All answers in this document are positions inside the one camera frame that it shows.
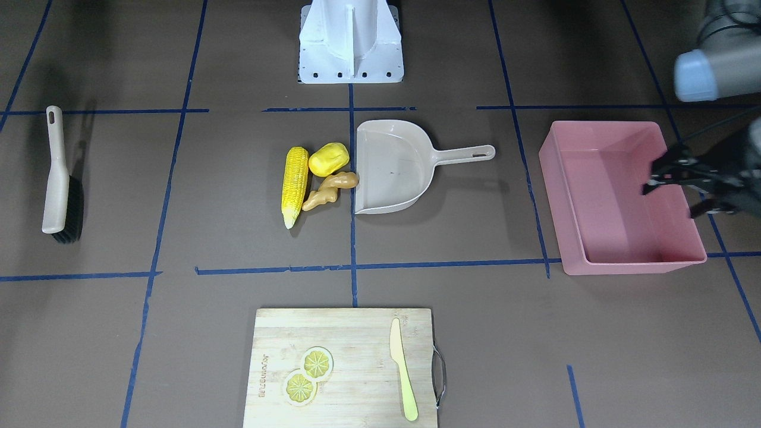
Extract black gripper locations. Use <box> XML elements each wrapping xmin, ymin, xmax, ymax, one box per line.
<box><xmin>641</xmin><ymin>119</ymin><xmax>760</xmax><ymax>219</ymax></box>

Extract beige plastic dustpan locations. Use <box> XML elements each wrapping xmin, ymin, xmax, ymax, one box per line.
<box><xmin>353</xmin><ymin>119</ymin><xmax>496</xmax><ymax>215</ymax></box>

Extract tan toy ginger root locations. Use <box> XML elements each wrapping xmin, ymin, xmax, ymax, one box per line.
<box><xmin>301</xmin><ymin>172</ymin><xmax>359</xmax><ymax>211</ymax></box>

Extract yellow toy corn cob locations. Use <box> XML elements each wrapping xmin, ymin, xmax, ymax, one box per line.
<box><xmin>281</xmin><ymin>146</ymin><xmax>309</xmax><ymax>229</ymax></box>

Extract beige brush black bristles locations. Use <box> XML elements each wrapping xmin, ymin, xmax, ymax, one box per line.
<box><xmin>42</xmin><ymin>105</ymin><xmax>84</xmax><ymax>244</ymax></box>

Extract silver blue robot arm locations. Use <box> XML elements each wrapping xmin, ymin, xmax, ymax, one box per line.
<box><xmin>641</xmin><ymin>1</ymin><xmax>760</xmax><ymax>218</ymax></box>

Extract pink plastic bin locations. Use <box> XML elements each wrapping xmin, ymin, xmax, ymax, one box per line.
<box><xmin>539</xmin><ymin>120</ymin><xmax>707</xmax><ymax>275</ymax></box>

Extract yellow green toy knife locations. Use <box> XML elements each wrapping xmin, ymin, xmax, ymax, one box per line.
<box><xmin>389</xmin><ymin>317</ymin><xmax>419</xmax><ymax>422</ymax></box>

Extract toy lemon slice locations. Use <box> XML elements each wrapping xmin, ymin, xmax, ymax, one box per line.
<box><xmin>282</xmin><ymin>370</ymin><xmax>319</xmax><ymax>407</ymax></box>
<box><xmin>301</xmin><ymin>347</ymin><xmax>334</xmax><ymax>382</ymax></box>

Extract wooden cutting board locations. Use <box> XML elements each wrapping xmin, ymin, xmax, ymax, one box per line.
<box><xmin>242</xmin><ymin>308</ymin><xmax>442</xmax><ymax>427</ymax></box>

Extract white pedestal column base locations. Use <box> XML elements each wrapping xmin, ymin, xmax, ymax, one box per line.
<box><xmin>297</xmin><ymin>1</ymin><xmax>405</xmax><ymax>84</ymax></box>

